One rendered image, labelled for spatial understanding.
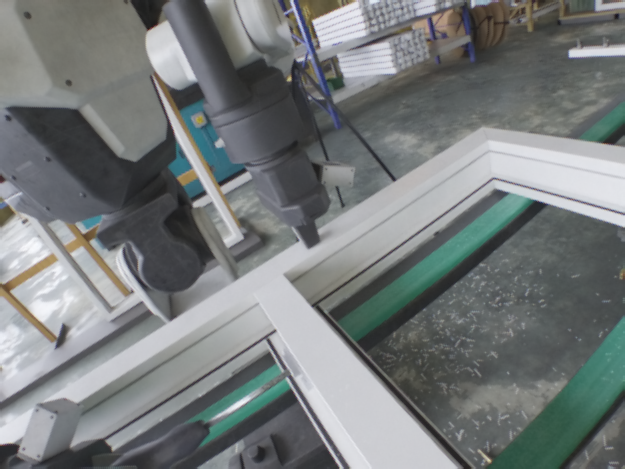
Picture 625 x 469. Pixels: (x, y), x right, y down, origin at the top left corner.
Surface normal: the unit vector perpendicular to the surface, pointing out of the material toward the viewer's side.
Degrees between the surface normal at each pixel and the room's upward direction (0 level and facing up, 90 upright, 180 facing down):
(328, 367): 0
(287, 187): 90
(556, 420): 0
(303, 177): 90
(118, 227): 91
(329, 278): 90
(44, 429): 47
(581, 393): 0
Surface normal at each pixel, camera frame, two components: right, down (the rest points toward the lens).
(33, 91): 0.46, 0.26
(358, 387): -0.36, -0.78
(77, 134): 0.54, 0.43
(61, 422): 0.96, 0.29
